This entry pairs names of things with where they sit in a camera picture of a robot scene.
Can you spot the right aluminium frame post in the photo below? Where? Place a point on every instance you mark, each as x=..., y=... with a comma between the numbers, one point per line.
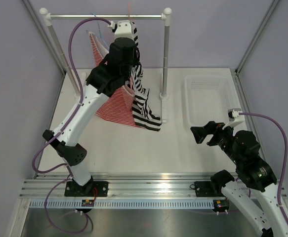
x=258, y=33

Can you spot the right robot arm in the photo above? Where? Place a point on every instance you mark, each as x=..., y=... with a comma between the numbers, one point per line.
x=270, y=218

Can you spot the white and silver clothes rack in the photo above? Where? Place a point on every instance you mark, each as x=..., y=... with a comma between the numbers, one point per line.
x=165, y=16

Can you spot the white slotted cable duct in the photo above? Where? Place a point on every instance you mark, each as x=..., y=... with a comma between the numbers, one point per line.
x=124, y=203

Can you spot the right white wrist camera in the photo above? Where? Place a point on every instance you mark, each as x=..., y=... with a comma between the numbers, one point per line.
x=235, y=118

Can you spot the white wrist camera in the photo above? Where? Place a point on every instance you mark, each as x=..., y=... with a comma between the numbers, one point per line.
x=235, y=118
x=122, y=29

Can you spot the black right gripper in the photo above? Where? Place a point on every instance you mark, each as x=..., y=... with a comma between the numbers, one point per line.
x=200, y=132

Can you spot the aluminium frame post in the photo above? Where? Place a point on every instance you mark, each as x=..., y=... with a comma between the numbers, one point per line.
x=39, y=26
x=258, y=33

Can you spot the black white striped tank top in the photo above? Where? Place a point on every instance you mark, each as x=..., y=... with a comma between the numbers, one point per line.
x=142, y=114

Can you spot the white perforated plastic basket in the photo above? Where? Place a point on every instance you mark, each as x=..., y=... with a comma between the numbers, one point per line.
x=208, y=98

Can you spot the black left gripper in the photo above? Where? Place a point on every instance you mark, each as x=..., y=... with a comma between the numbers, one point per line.
x=134, y=48

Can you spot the pink wire hanger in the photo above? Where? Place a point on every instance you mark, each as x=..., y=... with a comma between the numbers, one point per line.
x=129, y=12

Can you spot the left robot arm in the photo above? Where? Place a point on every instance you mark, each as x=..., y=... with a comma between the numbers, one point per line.
x=111, y=74

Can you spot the left aluminium frame post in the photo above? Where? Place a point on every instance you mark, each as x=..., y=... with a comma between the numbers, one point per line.
x=39, y=26

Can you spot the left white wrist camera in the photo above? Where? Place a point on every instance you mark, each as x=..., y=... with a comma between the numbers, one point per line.
x=122, y=29

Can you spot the red white striped tank top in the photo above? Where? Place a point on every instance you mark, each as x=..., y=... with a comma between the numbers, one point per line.
x=118, y=108

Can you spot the blue wire hanger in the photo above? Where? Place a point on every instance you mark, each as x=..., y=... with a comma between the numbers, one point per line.
x=101, y=36

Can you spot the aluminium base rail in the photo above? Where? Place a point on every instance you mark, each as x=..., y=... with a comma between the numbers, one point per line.
x=124, y=185

